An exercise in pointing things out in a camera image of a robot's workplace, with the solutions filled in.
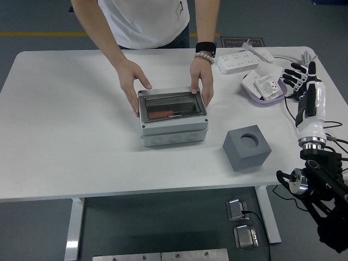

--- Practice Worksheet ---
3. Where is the white power strip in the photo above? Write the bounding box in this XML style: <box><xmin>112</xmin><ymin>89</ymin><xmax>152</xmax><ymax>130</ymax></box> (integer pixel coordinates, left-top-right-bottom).
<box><xmin>216</xmin><ymin>51</ymin><xmax>259</xmax><ymax>75</ymax></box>

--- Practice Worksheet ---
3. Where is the person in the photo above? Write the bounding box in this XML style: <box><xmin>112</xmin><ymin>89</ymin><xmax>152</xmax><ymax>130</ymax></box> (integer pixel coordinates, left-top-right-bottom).
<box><xmin>96</xmin><ymin>0</ymin><xmax>191</xmax><ymax>50</ymax></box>

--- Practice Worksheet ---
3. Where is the square white socket panel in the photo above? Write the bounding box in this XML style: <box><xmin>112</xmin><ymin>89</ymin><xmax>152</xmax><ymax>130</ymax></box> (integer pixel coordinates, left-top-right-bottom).
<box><xmin>256</xmin><ymin>61</ymin><xmax>283</xmax><ymax>80</ymax></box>

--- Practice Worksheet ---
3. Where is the metal floor socket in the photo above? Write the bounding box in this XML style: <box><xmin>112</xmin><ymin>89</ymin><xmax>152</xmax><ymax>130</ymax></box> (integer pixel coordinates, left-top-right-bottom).
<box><xmin>225</xmin><ymin>198</ymin><xmax>250</xmax><ymax>221</ymax></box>
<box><xmin>233</xmin><ymin>224</ymin><xmax>259</xmax><ymax>250</ymax></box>

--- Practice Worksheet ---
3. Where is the metal floor plate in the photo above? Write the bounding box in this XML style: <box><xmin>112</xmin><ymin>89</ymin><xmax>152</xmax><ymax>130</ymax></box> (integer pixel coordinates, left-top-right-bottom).
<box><xmin>92</xmin><ymin>252</ymin><xmax>162</xmax><ymax>261</ymax></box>
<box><xmin>160</xmin><ymin>248</ymin><xmax>229</xmax><ymax>261</ymax></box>

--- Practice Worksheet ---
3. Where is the black wrist watch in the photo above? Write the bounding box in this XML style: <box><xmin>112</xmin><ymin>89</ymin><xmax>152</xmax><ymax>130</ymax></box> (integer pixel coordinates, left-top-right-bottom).
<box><xmin>195</xmin><ymin>41</ymin><xmax>218</xmax><ymax>57</ymax></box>

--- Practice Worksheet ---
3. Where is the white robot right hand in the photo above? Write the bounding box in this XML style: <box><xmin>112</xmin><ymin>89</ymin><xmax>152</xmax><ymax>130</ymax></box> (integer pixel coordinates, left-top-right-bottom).
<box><xmin>282</xmin><ymin>61</ymin><xmax>327</xmax><ymax>145</ymax></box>

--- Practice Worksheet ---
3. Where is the thin black adapter cord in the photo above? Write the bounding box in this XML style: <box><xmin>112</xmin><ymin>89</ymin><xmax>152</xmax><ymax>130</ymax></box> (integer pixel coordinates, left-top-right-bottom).
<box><xmin>284</xmin><ymin>95</ymin><xmax>344</xmax><ymax>130</ymax></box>

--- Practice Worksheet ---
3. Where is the white adapter block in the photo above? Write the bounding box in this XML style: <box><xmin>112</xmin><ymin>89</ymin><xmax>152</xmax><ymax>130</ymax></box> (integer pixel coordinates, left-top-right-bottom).
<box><xmin>255</xmin><ymin>48</ymin><xmax>275</xmax><ymax>64</ymax></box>

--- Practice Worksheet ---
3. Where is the dark floor sign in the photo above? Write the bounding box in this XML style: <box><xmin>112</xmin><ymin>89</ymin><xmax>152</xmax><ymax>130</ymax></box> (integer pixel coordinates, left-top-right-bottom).
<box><xmin>219</xmin><ymin>37</ymin><xmax>265</xmax><ymax>48</ymax></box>

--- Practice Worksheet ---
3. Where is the white coiled power cable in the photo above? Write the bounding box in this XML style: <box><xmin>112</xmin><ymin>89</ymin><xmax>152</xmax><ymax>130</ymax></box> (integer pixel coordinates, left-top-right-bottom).
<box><xmin>271</xmin><ymin>51</ymin><xmax>318</xmax><ymax>79</ymax></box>

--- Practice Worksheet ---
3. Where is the packaged white socket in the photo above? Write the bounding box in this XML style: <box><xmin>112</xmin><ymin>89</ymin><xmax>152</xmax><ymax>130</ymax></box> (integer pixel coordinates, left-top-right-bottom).
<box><xmin>253</xmin><ymin>74</ymin><xmax>283</xmax><ymax>102</ymax></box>

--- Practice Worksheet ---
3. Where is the grey cube battery holder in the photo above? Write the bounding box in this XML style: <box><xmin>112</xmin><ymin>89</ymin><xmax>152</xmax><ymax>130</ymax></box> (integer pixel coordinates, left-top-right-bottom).
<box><xmin>222</xmin><ymin>125</ymin><xmax>272</xmax><ymax>172</ymax></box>

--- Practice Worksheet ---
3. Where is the orange cylindrical battery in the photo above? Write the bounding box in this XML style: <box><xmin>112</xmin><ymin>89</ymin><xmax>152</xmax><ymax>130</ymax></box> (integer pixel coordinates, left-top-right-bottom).
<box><xmin>148</xmin><ymin>110</ymin><xmax>175</xmax><ymax>120</ymax></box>

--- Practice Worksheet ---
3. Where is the person's left hand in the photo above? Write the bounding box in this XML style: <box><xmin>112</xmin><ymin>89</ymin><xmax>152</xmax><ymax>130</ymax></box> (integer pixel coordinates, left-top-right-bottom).
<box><xmin>189</xmin><ymin>57</ymin><xmax>215</xmax><ymax>107</ymax></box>

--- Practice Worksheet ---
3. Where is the grey plastic junction box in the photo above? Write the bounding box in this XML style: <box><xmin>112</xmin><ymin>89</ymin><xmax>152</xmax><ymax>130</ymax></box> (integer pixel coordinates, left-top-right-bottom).
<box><xmin>137</xmin><ymin>86</ymin><xmax>209</xmax><ymax>147</ymax></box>

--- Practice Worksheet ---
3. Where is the person's right hand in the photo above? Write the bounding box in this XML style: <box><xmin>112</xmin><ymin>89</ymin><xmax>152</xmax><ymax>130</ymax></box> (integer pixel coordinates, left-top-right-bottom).
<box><xmin>115</xmin><ymin>58</ymin><xmax>152</xmax><ymax>118</ymax></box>

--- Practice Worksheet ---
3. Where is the black floor socket cable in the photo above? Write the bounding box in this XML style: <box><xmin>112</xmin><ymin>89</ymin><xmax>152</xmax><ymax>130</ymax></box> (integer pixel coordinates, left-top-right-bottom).
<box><xmin>241</xmin><ymin>209</ymin><xmax>272</xmax><ymax>261</ymax></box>

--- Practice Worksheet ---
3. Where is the black power adapter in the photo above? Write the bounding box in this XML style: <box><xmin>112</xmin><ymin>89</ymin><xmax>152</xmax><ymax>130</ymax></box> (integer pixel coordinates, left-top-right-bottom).
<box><xmin>288</xmin><ymin>89</ymin><xmax>305</xmax><ymax>102</ymax></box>

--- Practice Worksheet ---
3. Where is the white bead bracelet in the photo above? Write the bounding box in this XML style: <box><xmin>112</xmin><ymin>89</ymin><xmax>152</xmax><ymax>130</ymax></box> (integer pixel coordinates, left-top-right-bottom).
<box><xmin>194</xmin><ymin>51</ymin><xmax>215</xmax><ymax>65</ymax></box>

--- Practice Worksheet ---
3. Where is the purple plastic tray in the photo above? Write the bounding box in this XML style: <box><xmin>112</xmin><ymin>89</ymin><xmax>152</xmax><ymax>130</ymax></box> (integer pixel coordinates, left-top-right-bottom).
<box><xmin>240</xmin><ymin>71</ymin><xmax>289</xmax><ymax>106</ymax></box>

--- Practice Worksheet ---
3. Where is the white table leg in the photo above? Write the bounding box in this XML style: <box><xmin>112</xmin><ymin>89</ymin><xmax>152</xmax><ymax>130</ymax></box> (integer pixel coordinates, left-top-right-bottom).
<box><xmin>255</xmin><ymin>187</ymin><xmax>282</xmax><ymax>244</ymax></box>
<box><xmin>64</xmin><ymin>197</ymin><xmax>85</xmax><ymax>261</ymax></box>

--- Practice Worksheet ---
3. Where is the transparent hinged box lid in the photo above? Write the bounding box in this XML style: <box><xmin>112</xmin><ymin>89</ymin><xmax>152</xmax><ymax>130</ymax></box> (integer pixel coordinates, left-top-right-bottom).
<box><xmin>142</xmin><ymin>91</ymin><xmax>204</xmax><ymax>121</ymax></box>

